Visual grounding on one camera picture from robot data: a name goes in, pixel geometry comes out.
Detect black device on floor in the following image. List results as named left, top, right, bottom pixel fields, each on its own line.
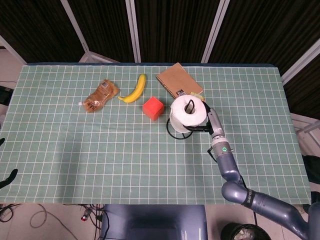
left=0, top=85, right=14, bottom=106

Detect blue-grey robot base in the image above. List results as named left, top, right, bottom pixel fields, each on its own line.
left=99, top=204, right=209, bottom=240

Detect yellow banana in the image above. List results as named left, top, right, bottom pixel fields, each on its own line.
left=117, top=73, right=147, bottom=104

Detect bread in clear wrapper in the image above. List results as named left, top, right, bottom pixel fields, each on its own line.
left=77, top=78, right=120, bottom=114

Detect thin black floor cables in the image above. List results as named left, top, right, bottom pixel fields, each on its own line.
left=0, top=203, right=23, bottom=224

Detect brown spiral notebook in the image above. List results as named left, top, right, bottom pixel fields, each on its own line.
left=155, top=62, right=204, bottom=100

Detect black cable bundle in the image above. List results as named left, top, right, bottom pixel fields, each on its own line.
left=88, top=203, right=111, bottom=240

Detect white toilet paper roll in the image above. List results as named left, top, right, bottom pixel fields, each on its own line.
left=169, top=94, right=208, bottom=134

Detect black trash bin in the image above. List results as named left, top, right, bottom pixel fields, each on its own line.
left=220, top=222, right=273, bottom=240

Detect green checked tablecloth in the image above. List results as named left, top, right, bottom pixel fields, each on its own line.
left=0, top=63, right=312, bottom=206

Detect red tipped plug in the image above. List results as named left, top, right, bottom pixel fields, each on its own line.
left=80, top=208, right=91, bottom=222

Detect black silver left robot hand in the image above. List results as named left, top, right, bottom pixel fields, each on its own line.
left=0, top=136, right=19, bottom=190

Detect red cube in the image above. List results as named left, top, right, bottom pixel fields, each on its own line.
left=142, top=97, right=165, bottom=122

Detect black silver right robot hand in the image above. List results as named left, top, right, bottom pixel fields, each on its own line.
left=184, top=98, right=226, bottom=140

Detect green yellow snack packet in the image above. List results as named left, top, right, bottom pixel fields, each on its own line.
left=189, top=91, right=206, bottom=102

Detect white metal rack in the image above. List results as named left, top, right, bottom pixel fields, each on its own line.
left=290, top=112, right=320, bottom=151

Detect grey cable loop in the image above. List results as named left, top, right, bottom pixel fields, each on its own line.
left=29, top=203, right=78, bottom=240

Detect black folding partition panel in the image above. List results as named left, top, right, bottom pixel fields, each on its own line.
left=0, top=0, right=87, bottom=64
left=67, top=0, right=138, bottom=63
left=133, top=0, right=225, bottom=64
left=207, top=0, right=320, bottom=76
left=282, top=58, right=320, bottom=118

